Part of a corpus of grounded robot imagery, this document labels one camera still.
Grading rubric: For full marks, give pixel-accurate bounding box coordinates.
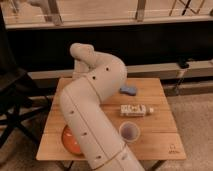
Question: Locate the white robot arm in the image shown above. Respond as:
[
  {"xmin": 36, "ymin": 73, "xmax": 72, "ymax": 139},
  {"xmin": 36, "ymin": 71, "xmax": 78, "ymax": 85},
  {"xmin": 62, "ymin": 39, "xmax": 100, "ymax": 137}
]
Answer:
[{"xmin": 59, "ymin": 43, "xmax": 145, "ymax": 171}]

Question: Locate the blue sponge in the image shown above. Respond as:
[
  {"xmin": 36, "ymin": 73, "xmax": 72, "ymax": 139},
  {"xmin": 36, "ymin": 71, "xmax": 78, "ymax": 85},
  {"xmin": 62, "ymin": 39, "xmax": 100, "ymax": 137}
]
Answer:
[{"xmin": 119, "ymin": 85, "xmax": 137, "ymax": 96}]

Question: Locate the small white labelled bottle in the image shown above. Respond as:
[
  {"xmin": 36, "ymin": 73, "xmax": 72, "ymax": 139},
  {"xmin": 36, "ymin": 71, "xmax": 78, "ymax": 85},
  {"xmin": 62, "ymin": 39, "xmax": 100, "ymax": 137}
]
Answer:
[{"xmin": 120, "ymin": 104, "xmax": 154, "ymax": 117}]

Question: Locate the orange bowl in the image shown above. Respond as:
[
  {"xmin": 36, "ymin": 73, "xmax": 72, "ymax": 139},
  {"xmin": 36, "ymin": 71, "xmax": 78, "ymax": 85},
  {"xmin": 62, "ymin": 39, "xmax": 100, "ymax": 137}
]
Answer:
[{"xmin": 61, "ymin": 126, "xmax": 82, "ymax": 155}]

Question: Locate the wooden folding table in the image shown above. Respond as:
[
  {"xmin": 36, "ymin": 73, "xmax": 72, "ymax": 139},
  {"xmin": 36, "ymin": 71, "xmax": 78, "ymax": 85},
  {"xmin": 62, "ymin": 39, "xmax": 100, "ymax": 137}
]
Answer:
[{"xmin": 36, "ymin": 78, "xmax": 186, "ymax": 162}]

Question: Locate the black folding chair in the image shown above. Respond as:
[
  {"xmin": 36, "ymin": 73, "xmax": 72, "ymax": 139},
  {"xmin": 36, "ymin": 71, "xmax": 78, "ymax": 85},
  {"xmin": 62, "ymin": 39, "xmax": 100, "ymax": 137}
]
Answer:
[{"xmin": 0, "ymin": 9, "xmax": 51, "ymax": 148}]

